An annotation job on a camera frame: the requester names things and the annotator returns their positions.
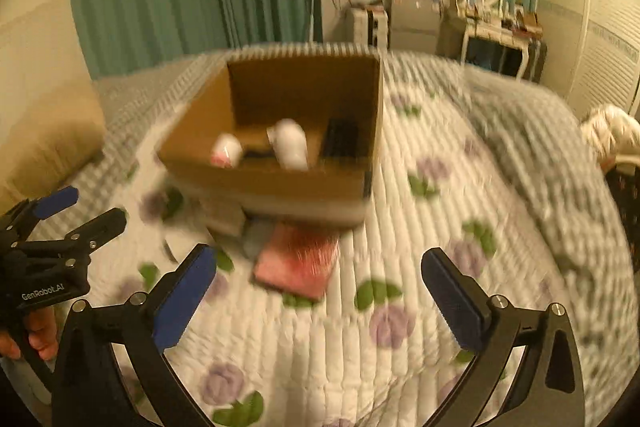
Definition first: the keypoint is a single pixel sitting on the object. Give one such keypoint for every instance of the white small cabinet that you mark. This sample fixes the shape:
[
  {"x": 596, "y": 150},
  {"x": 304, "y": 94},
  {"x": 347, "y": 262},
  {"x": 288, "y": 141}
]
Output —
[{"x": 367, "y": 24}]

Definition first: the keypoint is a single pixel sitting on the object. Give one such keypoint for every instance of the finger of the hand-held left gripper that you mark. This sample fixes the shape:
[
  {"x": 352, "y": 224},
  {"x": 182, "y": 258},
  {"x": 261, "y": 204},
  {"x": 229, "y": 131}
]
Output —
[
  {"x": 102, "y": 227},
  {"x": 56, "y": 202}
]

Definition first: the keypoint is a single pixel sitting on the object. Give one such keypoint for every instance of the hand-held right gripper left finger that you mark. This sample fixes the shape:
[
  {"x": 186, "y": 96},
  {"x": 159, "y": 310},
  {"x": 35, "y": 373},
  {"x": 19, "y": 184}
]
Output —
[{"x": 182, "y": 307}]

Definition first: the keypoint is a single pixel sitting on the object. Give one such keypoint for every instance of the white floral quilt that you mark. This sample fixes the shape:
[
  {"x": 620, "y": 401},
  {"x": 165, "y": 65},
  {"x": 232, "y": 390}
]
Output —
[{"x": 350, "y": 307}]

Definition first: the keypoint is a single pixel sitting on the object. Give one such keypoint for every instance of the grey checked blanket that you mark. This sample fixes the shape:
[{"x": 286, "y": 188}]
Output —
[{"x": 540, "y": 167}]

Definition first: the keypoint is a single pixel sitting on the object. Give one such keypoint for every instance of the white fluffy cloth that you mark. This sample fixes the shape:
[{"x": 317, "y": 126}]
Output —
[{"x": 612, "y": 132}]

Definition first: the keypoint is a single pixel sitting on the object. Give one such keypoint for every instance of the small white pink-label bottle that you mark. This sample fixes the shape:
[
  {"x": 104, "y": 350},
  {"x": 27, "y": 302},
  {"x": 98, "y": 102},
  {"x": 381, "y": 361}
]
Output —
[{"x": 226, "y": 149}]

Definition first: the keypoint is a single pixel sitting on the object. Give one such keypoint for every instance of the grey storage box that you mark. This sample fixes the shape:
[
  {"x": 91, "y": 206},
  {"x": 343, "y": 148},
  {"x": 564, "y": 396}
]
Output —
[{"x": 412, "y": 14}]

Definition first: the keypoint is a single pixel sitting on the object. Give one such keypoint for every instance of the white wardrobe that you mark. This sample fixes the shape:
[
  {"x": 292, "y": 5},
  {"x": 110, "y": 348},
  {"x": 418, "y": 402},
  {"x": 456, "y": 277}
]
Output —
[{"x": 590, "y": 17}]

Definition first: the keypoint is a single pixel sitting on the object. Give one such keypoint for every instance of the white plastic bottle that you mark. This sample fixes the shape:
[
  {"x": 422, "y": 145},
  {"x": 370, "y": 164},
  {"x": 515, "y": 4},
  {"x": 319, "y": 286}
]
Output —
[{"x": 291, "y": 142}]

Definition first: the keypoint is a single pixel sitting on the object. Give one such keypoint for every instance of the beige pillow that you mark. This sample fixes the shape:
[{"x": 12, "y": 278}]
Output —
[{"x": 45, "y": 142}]

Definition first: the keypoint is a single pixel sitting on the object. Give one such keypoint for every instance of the person's left hand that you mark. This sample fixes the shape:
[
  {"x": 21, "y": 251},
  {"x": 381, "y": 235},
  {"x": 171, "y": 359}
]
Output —
[{"x": 37, "y": 337}]

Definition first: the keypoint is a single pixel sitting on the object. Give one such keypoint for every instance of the black rectangular case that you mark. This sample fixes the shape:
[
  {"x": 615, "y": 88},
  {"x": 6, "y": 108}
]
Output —
[{"x": 340, "y": 138}]

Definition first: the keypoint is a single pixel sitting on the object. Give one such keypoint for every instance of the white dressing table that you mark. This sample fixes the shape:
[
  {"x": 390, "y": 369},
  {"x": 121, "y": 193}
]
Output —
[{"x": 500, "y": 37}]

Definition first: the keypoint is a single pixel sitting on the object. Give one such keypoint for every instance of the dark laundry basket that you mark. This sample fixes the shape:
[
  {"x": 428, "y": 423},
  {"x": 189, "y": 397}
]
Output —
[{"x": 625, "y": 192}]

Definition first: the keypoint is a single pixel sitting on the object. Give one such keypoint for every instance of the brown cardboard box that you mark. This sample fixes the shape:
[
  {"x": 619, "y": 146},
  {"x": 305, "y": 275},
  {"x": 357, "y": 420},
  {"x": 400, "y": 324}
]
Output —
[{"x": 295, "y": 157}]

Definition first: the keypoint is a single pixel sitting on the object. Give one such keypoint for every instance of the small white carton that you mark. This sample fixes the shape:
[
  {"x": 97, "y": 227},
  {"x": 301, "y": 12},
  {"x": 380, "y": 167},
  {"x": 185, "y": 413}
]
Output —
[{"x": 224, "y": 213}]

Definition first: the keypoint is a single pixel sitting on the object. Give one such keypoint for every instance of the red packet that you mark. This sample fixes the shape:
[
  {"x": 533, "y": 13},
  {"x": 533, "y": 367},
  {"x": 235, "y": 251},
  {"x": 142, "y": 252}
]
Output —
[{"x": 295, "y": 262}]

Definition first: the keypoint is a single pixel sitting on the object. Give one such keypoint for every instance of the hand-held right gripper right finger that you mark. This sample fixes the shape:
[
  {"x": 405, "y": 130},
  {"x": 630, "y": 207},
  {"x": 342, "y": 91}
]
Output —
[{"x": 450, "y": 302}]

